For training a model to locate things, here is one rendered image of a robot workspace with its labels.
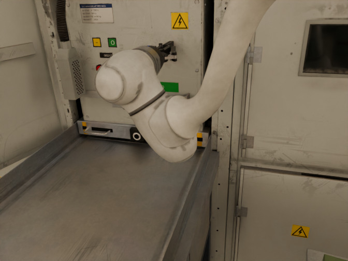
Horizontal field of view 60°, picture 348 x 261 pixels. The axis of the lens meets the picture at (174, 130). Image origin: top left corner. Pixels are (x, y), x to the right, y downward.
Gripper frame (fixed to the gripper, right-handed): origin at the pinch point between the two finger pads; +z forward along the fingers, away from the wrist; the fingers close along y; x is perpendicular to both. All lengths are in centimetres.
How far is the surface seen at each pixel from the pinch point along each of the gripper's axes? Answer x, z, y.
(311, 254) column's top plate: -48, -29, 47
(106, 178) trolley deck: -38.2, -21.9, -16.3
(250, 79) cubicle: -9.7, 1.5, 26.2
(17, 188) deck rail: -38, -34, -41
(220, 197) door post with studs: -59, 4, 18
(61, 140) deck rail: -34, -9, -42
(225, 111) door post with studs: -21.9, 3.5, 18.6
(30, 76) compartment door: -11, -4, -53
